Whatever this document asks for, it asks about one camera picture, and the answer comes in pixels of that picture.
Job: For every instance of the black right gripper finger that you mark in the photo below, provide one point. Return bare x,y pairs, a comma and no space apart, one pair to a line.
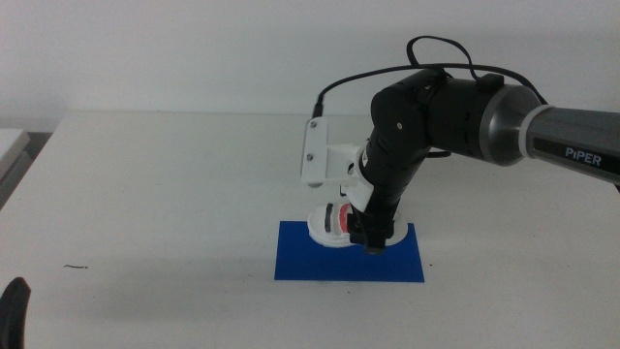
357,228
379,235

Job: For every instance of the black and grey right robot arm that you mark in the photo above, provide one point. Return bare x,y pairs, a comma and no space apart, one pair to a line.
484,121

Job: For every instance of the blue rectangular mat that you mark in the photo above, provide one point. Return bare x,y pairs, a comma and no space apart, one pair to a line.
334,266

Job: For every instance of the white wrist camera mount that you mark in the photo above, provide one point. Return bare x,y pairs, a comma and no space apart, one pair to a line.
317,155

